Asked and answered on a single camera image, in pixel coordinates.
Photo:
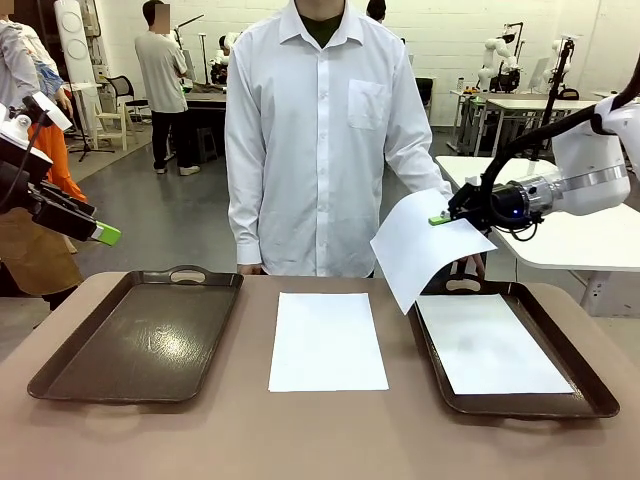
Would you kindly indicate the small white bottle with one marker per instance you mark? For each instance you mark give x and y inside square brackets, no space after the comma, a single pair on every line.
[461,85]

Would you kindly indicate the person in grey t-shirt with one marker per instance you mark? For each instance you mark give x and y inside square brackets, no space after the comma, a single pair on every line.
[160,70]

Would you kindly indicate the white monitor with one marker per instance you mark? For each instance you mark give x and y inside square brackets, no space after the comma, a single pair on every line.
[539,72]

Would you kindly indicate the dark background workbench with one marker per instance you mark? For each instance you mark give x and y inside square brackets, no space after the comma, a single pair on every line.
[210,105]

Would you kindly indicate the long white background table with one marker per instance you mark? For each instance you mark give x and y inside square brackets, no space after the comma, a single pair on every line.
[525,104]

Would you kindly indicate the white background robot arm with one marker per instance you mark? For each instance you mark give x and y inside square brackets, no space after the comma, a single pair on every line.
[487,55]
[556,47]

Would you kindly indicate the small black stool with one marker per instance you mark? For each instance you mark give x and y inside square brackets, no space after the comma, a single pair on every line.
[207,145]

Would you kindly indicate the person's right hand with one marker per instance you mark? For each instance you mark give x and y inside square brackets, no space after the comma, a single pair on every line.
[251,269]

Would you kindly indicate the brown plastic tray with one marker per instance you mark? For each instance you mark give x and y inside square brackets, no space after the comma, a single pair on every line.
[590,395]
[125,350]

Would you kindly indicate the white folding chair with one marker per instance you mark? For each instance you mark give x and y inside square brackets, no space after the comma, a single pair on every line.
[107,122]

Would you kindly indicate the person in white shirt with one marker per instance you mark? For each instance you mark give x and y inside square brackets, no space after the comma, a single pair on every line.
[320,150]

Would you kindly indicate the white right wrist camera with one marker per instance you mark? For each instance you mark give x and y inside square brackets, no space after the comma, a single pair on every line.
[473,180]

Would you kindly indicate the white rounded table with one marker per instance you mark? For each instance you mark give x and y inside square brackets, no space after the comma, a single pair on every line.
[575,245]

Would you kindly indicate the black office chair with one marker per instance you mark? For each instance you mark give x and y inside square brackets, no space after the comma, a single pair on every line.
[120,87]

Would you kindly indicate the mannequin with orange trousers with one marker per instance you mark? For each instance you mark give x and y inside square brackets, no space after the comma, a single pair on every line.
[57,160]

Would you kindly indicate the person's left forearm white sleeve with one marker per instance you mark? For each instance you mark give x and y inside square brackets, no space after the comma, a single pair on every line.
[420,170]

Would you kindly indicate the white A4 paper sheet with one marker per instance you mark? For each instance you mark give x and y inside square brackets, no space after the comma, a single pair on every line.
[425,250]
[495,350]

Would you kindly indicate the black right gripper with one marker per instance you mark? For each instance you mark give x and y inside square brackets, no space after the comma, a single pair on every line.
[505,205]

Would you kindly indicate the person's right forearm white sleeve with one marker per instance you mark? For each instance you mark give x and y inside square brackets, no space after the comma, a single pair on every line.
[246,220]

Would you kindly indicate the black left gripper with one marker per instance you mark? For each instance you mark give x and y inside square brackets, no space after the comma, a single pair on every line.
[20,185]

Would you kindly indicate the tall white column unit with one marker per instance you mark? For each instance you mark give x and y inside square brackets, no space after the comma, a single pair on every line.
[75,45]

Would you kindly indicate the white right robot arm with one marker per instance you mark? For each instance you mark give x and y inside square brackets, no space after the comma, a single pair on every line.
[590,160]

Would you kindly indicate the black tripod pole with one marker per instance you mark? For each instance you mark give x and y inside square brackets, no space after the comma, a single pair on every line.
[556,85]

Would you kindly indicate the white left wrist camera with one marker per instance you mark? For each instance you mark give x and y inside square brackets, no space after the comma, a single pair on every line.
[25,142]

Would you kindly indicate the figure in grey striped shirt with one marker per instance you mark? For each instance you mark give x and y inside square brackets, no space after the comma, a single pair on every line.
[40,250]

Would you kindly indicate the person's left hand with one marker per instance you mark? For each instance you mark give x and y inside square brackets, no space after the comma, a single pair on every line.
[477,265]

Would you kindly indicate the black background chair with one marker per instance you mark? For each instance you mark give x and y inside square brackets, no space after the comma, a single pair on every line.
[425,92]

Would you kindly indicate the person in black top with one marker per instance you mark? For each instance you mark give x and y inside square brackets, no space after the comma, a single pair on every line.
[376,10]

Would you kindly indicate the white A4 paper stack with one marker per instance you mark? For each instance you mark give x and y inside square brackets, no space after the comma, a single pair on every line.
[327,345]

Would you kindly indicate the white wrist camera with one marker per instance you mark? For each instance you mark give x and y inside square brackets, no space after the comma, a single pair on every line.
[25,142]
[473,180]

